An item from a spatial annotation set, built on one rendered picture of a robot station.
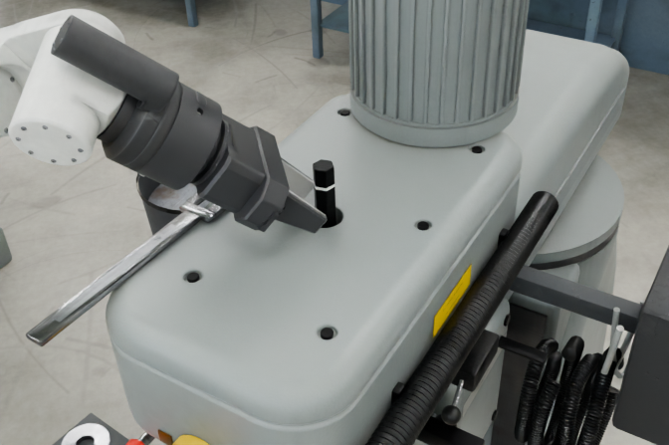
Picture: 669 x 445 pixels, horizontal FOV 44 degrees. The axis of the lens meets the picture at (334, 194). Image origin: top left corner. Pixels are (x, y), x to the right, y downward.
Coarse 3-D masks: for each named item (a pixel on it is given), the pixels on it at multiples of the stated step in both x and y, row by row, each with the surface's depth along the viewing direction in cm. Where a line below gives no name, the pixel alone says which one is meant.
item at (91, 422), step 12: (84, 420) 158; (96, 420) 158; (72, 432) 154; (84, 432) 154; (96, 432) 154; (108, 432) 154; (60, 444) 154; (72, 444) 152; (84, 444) 154; (96, 444) 152; (108, 444) 152; (120, 444) 153
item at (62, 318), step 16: (192, 208) 82; (176, 224) 80; (192, 224) 81; (160, 240) 78; (128, 256) 77; (144, 256) 77; (112, 272) 75; (128, 272) 75; (96, 288) 73; (112, 288) 74; (64, 304) 72; (80, 304) 72; (48, 320) 70; (64, 320) 70; (32, 336) 69; (48, 336) 69
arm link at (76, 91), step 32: (64, 32) 62; (96, 32) 63; (64, 64) 65; (96, 64) 63; (128, 64) 64; (160, 64) 66; (32, 96) 63; (64, 96) 63; (96, 96) 65; (128, 96) 67; (160, 96) 66; (32, 128) 63; (64, 128) 62; (96, 128) 65; (128, 128) 67; (160, 128) 68; (64, 160) 67; (128, 160) 69
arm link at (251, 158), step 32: (192, 96) 70; (192, 128) 69; (224, 128) 73; (256, 128) 79; (160, 160) 69; (192, 160) 70; (224, 160) 71; (256, 160) 74; (224, 192) 72; (256, 192) 73; (288, 192) 73; (256, 224) 73
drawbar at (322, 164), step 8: (320, 160) 79; (328, 160) 79; (320, 168) 78; (328, 168) 78; (320, 176) 78; (328, 176) 78; (320, 184) 79; (328, 184) 79; (320, 192) 79; (328, 192) 79; (320, 200) 80; (328, 200) 80; (320, 208) 80; (328, 208) 80; (328, 216) 81; (328, 224) 81
